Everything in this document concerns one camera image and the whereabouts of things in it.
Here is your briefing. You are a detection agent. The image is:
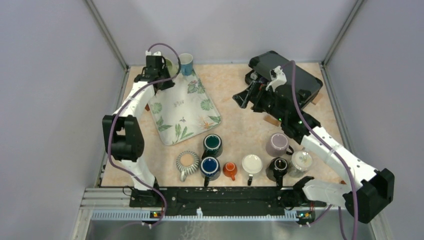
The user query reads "striped grey white mug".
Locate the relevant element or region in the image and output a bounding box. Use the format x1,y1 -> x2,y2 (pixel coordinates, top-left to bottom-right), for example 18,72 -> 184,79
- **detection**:
175,150 -> 201,182

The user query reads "white floral tray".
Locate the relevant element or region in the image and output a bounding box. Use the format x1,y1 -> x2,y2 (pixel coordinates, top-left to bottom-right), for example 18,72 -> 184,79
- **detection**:
148,70 -> 222,146

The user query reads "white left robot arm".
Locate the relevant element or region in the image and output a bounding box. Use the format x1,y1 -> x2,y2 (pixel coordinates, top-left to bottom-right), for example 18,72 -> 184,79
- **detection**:
102,51 -> 174,207

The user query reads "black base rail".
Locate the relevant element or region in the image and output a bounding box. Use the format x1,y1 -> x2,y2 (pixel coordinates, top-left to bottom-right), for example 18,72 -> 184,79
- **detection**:
129,186 -> 326,217

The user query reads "black poker chip case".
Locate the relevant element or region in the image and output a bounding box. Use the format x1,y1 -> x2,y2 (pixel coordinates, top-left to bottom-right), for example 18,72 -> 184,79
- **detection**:
244,50 -> 323,109

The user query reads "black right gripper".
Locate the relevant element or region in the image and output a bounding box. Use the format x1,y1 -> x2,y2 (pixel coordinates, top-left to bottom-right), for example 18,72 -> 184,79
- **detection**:
232,81 -> 286,123

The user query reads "dark green mug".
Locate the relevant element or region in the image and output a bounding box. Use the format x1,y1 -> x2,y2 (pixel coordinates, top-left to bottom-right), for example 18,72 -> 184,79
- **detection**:
201,134 -> 223,159

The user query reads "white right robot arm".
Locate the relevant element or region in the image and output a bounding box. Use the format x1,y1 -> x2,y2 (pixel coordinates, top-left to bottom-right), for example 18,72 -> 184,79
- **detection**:
232,82 -> 395,224

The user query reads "lilac purple mug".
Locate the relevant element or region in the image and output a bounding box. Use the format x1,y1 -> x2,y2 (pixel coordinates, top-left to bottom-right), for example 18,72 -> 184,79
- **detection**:
265,132 -> 294,158

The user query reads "light green mug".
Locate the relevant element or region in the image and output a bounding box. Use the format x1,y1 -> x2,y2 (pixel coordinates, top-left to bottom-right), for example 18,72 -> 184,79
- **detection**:
165,58 -> 178,77

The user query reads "white ribbed mug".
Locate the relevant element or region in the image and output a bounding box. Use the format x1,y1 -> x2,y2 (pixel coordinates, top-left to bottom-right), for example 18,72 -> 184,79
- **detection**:
241,154 -> 263,186

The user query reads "navy blue mug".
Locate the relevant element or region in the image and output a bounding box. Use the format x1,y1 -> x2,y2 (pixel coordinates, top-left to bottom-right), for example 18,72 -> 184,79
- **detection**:
200,156 -> 221,187

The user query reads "clear floral glass jar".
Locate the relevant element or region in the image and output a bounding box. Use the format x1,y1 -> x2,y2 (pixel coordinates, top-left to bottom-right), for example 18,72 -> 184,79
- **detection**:
288,150 -> 314,178

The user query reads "wooden block behind case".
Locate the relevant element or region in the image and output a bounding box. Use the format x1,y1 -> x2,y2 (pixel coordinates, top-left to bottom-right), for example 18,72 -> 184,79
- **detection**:
311,92 -> 324,106

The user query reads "light blue mug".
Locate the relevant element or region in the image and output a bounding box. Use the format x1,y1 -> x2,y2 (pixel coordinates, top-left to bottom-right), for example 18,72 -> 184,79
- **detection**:
179,53 -> 194,76

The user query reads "small orange mug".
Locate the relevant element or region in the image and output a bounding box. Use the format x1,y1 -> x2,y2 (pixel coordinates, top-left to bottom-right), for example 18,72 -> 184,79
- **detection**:
222,162 -> 238,181

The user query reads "black mug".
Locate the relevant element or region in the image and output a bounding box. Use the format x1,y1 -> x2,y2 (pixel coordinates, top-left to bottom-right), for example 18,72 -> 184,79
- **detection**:
265,157 -> 289,189

